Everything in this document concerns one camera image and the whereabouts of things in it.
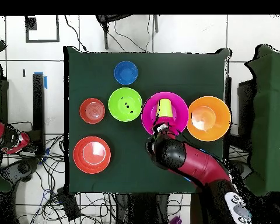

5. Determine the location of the small purple floor object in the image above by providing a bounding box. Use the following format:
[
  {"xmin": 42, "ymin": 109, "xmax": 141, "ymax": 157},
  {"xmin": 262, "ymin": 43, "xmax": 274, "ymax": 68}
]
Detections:
[{"xmin": 169, "ymin": 215, "xmax": 183, "ymax": 224}]

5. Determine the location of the black pedestal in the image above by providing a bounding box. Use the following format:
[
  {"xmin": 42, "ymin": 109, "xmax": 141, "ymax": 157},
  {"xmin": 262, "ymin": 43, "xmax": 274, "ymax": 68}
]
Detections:
[{"xmin": 115, "ymin": 193, "xmax": 170, "ymax": 224}]

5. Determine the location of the tangle of floor cables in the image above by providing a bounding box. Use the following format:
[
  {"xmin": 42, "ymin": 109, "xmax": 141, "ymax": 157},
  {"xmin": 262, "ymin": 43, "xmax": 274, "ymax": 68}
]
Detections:
[{"xmin": 15, "ymin": 121, "xmax": 118, "ymax": 224}]

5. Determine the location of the lime green plastic bowl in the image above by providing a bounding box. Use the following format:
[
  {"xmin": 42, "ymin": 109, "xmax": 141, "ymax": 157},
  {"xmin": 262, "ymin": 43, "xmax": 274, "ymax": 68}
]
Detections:
[{"xmin": 107, "ymin": 87, "xmax": 144, "ymax": 123}]

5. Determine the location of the lime green plastic cup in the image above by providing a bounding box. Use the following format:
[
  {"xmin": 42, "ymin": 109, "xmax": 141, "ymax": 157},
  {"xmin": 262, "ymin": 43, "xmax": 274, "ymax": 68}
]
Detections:
[{"xmin": 156, "ymin": 99, "xmax": 173, "ymax": 118}]

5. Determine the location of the large pink plastic bowl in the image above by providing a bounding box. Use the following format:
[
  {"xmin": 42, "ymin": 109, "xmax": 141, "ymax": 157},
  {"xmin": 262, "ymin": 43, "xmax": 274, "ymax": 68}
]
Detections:
[{"xmin": 141, "ymin": 92, "xmax": 189, "ymax": 137}]

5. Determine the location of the black floor cable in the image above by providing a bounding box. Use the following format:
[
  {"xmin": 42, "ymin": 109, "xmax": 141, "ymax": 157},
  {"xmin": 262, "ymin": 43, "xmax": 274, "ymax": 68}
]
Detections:
[{"xmin": 64, "ymin": 15, "xmax": 88, "ymax": 52}]

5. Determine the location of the black square floor frame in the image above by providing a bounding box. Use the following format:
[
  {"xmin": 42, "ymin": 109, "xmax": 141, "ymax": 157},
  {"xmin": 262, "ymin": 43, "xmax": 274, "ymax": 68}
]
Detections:
[{"xmin": 24, "ymin": 15, "xmax": 61, "ymax": 43}]

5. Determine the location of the black round floor stand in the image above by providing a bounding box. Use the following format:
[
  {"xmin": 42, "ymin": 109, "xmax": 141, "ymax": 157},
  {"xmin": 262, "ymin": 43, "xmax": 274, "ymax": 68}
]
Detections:
[{"xmin": 0, "ymin": 157, "xmax": 41, "ymax": 187}]

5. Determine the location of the large orange plastic bowl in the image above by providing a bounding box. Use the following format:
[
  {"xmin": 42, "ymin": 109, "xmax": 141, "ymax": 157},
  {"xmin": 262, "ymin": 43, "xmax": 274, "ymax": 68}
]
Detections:
[{"xmin": 186, "ymin": 96, "xmax": 232, "ymax": 142}]

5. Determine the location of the black camera tripod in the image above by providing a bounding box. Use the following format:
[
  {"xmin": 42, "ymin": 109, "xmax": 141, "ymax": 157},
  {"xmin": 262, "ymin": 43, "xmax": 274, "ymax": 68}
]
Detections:
[{"xmin": 95, "ymin": 15, "xmax": 159, "ymax": 50}]

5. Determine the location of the small dark blue bowl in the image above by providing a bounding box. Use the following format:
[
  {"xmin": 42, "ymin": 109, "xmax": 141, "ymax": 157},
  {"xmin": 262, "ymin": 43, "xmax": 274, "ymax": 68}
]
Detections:
[{"xmin": 113, "ymin": 60, "xmax": 139, "ymax": 86}]

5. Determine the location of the small red-orange plastic bowl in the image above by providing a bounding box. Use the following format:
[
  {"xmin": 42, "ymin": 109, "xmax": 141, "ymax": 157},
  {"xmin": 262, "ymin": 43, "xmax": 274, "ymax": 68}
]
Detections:
[{"xmin": 79, "ymin": 97, "xmax": 106, "ymax": 125}]

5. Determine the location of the wide red-orange plastic bowl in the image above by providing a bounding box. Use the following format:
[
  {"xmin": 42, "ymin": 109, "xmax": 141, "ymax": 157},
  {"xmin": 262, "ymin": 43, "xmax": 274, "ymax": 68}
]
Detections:
[{"xmin": 72, "ymin": 135, "xmax": 112, "ymax": 175}]

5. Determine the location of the long black bar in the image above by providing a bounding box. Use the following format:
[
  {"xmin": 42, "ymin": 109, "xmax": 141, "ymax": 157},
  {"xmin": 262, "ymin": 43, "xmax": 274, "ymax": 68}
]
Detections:
[{"xmin": 32, "ymin": 73, "xmax": 46, "ymax": 156}]

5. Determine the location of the dark grey floor equipment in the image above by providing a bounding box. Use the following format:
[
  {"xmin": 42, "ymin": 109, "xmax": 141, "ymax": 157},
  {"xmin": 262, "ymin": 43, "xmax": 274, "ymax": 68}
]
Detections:
[{"xmin": 233, "ymin": 159, "xmax": 253, "ymax": 181}]

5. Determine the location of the black power brick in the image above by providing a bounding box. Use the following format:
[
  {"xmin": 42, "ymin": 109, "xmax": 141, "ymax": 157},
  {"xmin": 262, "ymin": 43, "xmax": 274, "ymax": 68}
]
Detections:
[{"xmin": 56, "ymin": 187, "xmax": 82, "ymax": 221}]

